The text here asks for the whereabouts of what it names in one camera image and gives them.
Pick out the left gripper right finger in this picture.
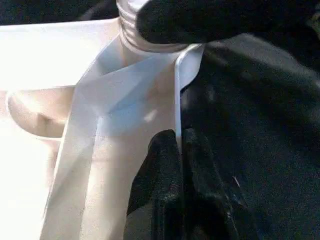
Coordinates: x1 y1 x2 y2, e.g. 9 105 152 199
181 127 262 240

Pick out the white plastic table top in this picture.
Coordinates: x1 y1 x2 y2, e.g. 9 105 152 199
0 19 206 240

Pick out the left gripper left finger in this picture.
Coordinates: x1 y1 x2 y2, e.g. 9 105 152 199
124 128 184 240

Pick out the black plastic mat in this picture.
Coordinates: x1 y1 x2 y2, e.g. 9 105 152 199
0 0 320 240

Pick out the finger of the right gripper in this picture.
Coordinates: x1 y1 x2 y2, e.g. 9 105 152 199
135 0 320 47

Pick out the white plastic table leg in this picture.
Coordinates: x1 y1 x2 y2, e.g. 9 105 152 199
116 0 190 54

